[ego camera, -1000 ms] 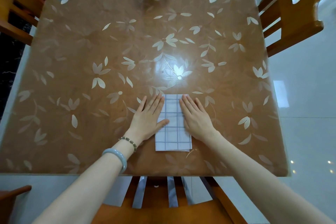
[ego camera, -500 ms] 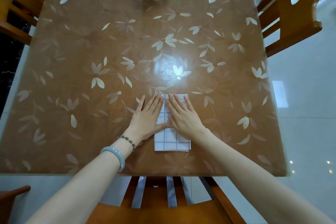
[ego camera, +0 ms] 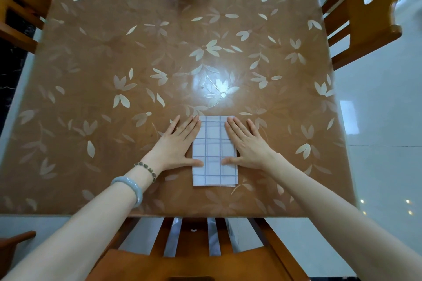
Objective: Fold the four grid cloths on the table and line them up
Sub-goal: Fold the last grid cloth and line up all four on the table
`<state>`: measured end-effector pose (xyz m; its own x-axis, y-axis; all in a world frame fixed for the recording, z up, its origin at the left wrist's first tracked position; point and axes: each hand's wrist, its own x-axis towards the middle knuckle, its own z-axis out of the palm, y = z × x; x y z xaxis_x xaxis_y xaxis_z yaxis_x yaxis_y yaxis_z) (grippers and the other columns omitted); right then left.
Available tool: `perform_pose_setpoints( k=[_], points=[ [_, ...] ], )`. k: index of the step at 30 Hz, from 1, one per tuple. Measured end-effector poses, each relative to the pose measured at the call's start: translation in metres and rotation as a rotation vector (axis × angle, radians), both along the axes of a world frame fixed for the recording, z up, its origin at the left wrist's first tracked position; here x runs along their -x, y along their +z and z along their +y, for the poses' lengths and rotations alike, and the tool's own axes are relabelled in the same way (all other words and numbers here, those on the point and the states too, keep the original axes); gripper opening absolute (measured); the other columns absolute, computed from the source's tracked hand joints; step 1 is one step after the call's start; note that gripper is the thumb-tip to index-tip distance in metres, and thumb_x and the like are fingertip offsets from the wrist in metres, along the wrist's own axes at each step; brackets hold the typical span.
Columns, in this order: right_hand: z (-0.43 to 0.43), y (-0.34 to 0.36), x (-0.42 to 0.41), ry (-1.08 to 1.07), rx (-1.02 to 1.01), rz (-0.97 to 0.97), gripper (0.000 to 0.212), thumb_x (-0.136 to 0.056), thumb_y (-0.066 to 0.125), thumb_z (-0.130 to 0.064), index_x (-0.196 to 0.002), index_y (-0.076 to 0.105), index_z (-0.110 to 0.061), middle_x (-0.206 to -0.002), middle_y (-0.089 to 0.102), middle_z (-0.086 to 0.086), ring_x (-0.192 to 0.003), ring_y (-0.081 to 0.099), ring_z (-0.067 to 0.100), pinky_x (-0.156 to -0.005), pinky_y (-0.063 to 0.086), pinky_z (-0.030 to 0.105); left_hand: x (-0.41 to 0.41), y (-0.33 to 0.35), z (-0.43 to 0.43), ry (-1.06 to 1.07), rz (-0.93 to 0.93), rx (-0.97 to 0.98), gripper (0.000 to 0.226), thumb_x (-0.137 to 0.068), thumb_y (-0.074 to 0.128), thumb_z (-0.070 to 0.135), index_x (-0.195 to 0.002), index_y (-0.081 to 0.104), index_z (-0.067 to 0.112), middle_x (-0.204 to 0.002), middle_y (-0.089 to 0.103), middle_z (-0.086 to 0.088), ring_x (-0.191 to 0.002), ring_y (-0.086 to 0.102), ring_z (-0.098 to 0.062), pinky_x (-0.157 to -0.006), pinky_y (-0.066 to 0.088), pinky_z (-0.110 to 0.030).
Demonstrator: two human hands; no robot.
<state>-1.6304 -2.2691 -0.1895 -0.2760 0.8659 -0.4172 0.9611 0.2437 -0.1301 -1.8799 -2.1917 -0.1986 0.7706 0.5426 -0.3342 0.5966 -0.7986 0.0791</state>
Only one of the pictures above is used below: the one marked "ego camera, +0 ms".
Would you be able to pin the person's left hand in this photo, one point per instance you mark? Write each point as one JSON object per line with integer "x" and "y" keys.
{"x": 171, "y": 150}

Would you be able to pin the person's right hand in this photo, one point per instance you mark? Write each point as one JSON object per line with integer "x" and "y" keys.
{"x": 254, "y": 152}

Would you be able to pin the white black-grid napkin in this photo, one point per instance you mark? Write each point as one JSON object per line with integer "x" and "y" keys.
{"x": 214, "y": 145}

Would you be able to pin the person's left forearm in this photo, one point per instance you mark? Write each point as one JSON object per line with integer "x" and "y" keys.
{"x": 82, "y": 231}

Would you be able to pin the person's right forearm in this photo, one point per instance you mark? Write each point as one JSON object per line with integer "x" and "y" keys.
{"x": 346, "y": 218}

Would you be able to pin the person's grey trousers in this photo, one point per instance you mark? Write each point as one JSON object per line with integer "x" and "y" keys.
{"x": 173, "y": 241}

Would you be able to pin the pale jade bangle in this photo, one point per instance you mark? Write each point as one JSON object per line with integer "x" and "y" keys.
{"x": 132, "y": 185}

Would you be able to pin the brown floral wooden table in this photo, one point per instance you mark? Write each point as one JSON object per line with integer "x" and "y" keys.
{"x": 115, "y": 60}

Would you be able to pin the brown wooden nightstand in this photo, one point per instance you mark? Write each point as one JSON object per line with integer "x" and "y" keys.
{"x": 13, "y": 244}

